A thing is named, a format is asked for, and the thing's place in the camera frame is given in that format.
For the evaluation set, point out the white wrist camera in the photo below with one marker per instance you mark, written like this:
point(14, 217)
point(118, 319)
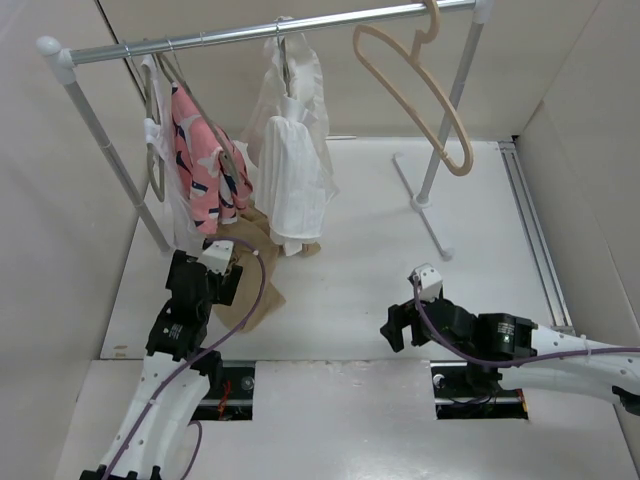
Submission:
point(217, 256)
point(428, 281)

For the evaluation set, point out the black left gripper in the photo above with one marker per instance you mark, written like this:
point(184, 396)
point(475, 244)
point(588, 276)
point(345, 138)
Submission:
point(224, 283)

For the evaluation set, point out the pink patterned garment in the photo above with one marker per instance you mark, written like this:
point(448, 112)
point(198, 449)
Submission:
point(212, 169)

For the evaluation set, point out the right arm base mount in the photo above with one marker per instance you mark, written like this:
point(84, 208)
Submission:
point(457, 398)

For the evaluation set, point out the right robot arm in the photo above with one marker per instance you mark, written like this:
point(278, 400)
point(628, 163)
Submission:
point(503, 353)

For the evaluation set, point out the silver white clothes rack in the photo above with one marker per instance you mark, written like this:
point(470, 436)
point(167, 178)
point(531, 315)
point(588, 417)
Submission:
point(62, 62)

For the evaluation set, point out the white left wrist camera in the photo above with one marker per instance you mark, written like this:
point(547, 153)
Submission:
point(217, 256)

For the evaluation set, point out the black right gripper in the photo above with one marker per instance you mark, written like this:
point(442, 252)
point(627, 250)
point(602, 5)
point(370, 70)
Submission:
point(397, 315)

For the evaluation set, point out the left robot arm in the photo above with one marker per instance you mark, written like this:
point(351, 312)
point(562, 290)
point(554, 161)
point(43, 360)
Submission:
point(177, 372)

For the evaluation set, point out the grey hanger with pink garment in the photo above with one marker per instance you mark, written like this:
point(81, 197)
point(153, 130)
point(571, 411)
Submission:
point(171, 72)

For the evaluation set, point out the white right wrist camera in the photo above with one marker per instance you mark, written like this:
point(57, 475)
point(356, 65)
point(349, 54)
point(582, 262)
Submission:
point(428, 281)

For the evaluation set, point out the white pleated blouse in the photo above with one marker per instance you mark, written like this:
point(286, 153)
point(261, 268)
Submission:
point(287, 142)

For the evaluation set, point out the white tank top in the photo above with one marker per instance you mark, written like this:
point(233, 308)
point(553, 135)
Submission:
point(181, 232)

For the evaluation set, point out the aluminium rail on table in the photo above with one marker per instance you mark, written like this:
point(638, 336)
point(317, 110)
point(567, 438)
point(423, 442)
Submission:
point(560, 316)

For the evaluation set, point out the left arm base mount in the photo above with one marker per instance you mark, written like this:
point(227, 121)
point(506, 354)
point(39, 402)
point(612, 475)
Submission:
point(232, 399)

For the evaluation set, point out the beige t shirt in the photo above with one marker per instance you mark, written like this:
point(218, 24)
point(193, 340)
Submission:
point(251, 226)

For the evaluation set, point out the grey hanger with blouse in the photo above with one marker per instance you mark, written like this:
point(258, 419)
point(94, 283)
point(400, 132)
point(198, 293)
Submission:
point(282, 49)

